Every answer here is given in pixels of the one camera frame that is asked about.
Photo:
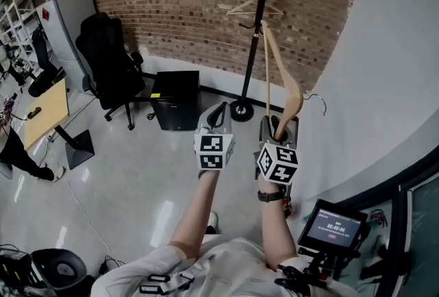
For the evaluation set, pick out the person's white shirt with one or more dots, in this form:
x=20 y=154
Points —
x=223 y=271

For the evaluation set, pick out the white shelving unit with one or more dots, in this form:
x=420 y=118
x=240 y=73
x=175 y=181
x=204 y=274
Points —
x=20 y=21

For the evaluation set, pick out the black coat rack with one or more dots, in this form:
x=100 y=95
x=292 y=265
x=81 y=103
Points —
x=255 y=42

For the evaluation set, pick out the small black monitor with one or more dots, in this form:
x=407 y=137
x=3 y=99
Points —
x=332 y=228

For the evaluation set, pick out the wooden hanger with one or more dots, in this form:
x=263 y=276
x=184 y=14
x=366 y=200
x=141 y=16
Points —
x=291 y=96
x=245 y=5

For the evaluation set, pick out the black glass door frame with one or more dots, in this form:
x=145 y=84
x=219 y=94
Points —
x=404 y=220

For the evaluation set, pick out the wooden standing desk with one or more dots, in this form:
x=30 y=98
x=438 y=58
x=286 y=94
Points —
x=46 y=117

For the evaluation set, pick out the person's right forearm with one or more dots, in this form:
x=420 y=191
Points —
x=278 y=234

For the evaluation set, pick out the person's black trousers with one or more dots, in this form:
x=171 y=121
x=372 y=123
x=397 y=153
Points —
x=213 y=231

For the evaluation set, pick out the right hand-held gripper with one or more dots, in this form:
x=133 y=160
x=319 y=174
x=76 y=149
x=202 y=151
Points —
x=278 y=165

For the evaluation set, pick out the slim black office chair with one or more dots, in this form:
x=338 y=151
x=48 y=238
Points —
x=43 y=62

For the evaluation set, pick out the black monitor mount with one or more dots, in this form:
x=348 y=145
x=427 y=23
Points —
x=315 y=268

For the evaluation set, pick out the black wristwatch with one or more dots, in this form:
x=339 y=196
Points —
x=269 y=196

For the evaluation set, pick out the person's white shoe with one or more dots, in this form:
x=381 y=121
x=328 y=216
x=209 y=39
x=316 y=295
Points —
x=212 y=220

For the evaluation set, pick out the small black device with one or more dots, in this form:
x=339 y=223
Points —
x=34 y=112

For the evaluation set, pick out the person's left forearm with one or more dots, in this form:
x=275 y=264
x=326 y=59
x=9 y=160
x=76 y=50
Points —
x=193 y=213

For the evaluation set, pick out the black backpack rig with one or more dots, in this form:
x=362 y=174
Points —
x=17 y=271

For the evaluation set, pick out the white refrigerator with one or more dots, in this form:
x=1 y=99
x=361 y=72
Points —
x=65 y=31

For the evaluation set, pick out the black computer tower case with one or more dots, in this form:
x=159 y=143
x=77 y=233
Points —
x=178 y=100

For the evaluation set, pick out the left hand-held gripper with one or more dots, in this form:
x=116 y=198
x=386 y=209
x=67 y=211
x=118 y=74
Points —
x=212 y=151

